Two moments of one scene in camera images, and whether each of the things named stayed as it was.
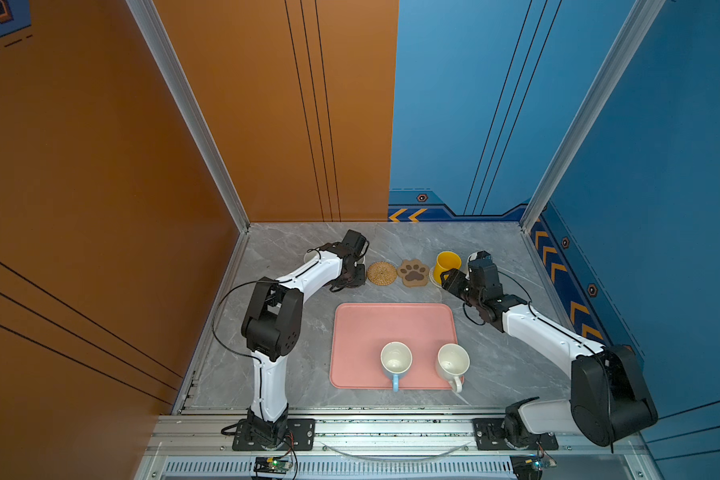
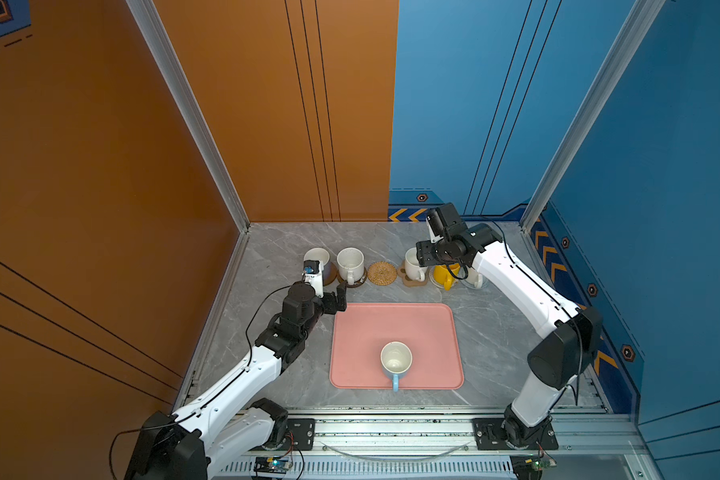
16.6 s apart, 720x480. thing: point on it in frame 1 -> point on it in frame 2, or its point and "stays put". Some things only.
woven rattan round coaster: [381, 273] stays put
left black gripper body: [356, 278] -> [324, 305]
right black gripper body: [461, 288] -> [432, 253]
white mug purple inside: [309, 255] stays put
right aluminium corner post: [638, 23] stays put
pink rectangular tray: [360, 331] stays put
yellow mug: [446, 261] stays put
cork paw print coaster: [413, 273] stays put
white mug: [452, 362] -> [413, 270]
